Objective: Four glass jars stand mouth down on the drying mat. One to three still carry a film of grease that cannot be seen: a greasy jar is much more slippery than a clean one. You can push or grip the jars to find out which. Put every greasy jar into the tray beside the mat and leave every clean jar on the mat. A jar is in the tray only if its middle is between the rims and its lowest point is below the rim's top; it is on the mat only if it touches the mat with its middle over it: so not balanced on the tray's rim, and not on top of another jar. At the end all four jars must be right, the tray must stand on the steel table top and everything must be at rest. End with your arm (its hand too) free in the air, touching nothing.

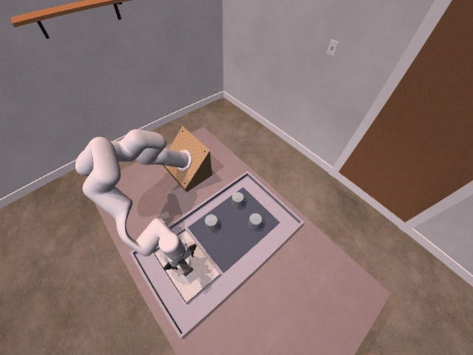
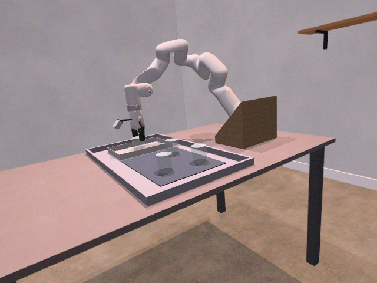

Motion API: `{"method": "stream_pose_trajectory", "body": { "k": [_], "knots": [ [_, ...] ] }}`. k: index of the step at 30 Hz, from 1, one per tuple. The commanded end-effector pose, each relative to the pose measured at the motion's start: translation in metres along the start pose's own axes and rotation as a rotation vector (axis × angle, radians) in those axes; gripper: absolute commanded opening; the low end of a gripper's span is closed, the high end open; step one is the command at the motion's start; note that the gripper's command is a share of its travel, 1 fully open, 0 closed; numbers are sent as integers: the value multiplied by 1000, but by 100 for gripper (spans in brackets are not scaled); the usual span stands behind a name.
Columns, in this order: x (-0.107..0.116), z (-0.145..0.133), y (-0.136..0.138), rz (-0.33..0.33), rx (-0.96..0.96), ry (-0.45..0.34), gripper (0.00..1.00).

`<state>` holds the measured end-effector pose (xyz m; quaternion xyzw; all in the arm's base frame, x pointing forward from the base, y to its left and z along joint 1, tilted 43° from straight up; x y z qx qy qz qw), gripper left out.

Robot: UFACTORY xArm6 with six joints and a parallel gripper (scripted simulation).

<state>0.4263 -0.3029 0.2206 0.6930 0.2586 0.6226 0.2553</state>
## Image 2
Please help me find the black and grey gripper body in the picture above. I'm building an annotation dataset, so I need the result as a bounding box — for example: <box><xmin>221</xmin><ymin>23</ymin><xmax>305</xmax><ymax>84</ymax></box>
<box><xmin>128</xmin><ymin>109</ymin><xmax>145</xmax><ymax>130</ymax></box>

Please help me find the clear glass jar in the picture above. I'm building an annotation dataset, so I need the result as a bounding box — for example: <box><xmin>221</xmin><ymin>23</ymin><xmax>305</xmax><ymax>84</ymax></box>
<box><xmin>156</xmin><ymin>152</ymin><xmax>174</xmax><ymax>173</ymax></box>
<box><xmin>191</xmin><ymin>144</ymin><xmax>207</xmax><ymax>164</ymax></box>
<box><xmin>132</xmin><ymin>136</ymin><xmax>145</xmax><ymax>151</ymax></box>
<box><xmin>165</xmin><ymin>139</ymin><xmax>180</xmax><ymax>156</ymax></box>

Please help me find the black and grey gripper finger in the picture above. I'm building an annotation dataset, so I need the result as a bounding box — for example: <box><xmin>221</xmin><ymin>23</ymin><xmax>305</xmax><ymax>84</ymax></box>
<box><xmin>131</xmin><ymin>129</ymin><xmax>138</xmax><ymax>137</ymax></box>
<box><xmin>138</xmin><ymin>121</ymin><xmax>145</xmax><ymax>142</ymax></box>

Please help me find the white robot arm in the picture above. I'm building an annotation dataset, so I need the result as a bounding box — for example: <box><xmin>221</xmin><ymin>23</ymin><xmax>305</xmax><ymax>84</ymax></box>
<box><xmin>124</xmin><ymin>39</ymin><xmax>241</xmax><ymax>116</ymax></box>

